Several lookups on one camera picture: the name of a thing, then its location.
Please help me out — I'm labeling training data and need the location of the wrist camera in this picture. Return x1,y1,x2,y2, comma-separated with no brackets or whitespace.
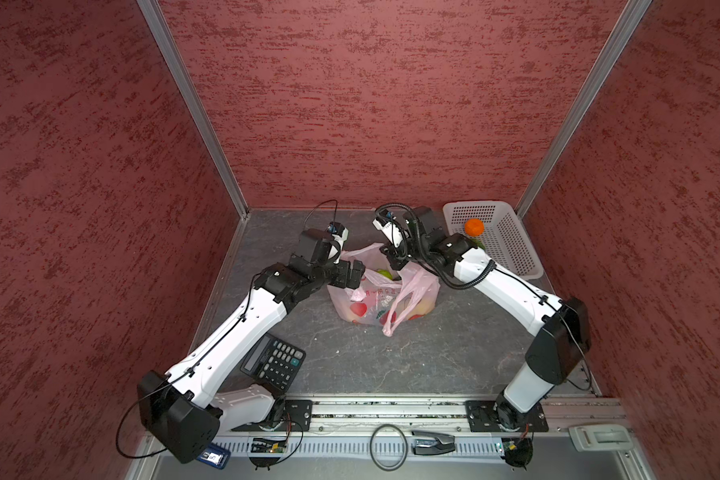
373,209,405,249
294,222,349,266

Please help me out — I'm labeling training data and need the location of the blue black device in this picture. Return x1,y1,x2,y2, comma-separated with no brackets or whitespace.
196,443,231,470

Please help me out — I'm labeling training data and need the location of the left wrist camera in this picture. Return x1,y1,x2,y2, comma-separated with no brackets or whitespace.
294,222,349,266

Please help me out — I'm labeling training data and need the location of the circuit board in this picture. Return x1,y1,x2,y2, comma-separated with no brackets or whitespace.
502,438,534,469
250,437,289,456

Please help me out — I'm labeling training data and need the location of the black calculator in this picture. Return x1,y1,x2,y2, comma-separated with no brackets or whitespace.
240,333,306,394

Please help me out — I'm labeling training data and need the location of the black ring cable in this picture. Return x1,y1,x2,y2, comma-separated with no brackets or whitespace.
369,423,409,472

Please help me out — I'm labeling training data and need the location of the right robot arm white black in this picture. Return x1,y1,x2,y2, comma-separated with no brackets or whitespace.
374,203,591,432

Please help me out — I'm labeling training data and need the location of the green lime fruit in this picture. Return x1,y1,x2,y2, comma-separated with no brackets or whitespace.
473,238,487,251

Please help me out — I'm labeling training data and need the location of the aluminium front rail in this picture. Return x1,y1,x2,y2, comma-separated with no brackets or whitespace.
127,395,655,479

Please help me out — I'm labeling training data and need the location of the small green fruit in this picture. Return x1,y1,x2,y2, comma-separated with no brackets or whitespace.
376,269,396,280

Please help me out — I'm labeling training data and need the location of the white plastic holder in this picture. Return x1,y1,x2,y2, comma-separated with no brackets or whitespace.
569,424,634,452

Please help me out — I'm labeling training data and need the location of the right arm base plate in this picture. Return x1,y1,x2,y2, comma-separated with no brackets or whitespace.
465,400,549,434

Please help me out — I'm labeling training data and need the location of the aluminium corner post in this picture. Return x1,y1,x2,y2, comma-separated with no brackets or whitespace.
515,0,652,219
137,0,250,221

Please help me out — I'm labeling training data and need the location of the white plastic basket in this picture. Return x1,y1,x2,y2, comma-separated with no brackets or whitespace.
443,201,544,280

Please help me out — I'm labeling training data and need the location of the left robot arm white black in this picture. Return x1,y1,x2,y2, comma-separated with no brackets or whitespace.
134,260,366,464

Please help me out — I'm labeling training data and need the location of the pink plastic bag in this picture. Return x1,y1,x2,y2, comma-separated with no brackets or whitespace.
328,243,440,337

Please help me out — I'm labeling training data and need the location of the right aluminium corner post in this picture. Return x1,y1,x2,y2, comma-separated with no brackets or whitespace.
515,0,652,219

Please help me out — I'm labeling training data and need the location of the right circuit board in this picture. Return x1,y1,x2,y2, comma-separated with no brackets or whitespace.
502,438,534,469

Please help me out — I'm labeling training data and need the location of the left circuit board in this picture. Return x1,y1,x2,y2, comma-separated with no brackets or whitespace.
250,437,289,456

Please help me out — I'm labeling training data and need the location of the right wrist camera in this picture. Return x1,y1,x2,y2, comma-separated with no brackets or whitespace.
373,209,405,249

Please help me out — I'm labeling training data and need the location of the orange fruit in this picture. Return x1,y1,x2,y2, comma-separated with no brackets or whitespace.
463,218,485,238

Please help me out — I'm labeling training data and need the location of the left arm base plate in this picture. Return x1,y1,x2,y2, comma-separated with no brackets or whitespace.
234,398,313,433

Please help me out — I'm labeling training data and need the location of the left aluminium corner post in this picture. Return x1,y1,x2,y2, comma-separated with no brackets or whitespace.
137,0,250,221

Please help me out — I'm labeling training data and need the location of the black grey stapler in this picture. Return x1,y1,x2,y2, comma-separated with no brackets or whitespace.
411,430,456,456

